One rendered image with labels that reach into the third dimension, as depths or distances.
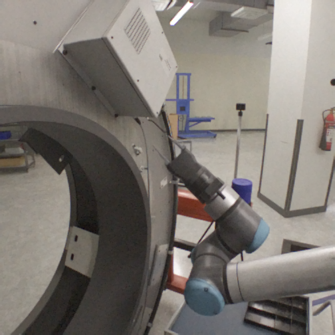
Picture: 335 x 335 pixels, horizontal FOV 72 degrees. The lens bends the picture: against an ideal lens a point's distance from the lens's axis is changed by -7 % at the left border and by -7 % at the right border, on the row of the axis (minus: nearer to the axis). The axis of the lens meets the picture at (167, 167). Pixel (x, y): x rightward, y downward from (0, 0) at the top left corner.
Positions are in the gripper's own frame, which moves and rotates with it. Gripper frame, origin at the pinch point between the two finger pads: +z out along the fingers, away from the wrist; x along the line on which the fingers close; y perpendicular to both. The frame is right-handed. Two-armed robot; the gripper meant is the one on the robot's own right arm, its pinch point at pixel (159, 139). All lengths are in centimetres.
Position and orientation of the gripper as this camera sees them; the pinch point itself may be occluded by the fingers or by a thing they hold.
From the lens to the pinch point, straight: 65.9
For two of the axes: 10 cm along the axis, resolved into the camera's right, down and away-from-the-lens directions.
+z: -7.0, -6.9, 1.7
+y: 0.6, 1.9, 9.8
